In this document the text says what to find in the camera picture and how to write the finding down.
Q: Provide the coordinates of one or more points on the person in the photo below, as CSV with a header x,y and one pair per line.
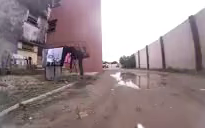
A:
x,y
80,60

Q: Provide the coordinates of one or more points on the dark green trees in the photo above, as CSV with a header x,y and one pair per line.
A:
x,y
127,61

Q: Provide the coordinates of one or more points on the puddle of water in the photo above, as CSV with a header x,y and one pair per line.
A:
x,y
136,80

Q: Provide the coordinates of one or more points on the red brick building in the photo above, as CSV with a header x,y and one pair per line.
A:
x,y
79,30

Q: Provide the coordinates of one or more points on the laundry on clothes line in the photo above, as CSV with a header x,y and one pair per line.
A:
x,y
54,56

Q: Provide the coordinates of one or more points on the brown dirt road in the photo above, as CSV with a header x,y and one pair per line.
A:
x,y
130,106

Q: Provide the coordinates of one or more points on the pale concrete kerb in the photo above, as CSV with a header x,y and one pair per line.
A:
x,y
33,98

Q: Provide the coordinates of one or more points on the rubble strewn bare ground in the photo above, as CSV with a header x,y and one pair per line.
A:
x,y
16,87

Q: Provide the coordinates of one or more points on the grey weathered building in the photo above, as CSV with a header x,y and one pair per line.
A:
x,y
10,33

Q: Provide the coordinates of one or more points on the long grey concrete wall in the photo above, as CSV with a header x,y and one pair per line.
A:
x,y
176,50

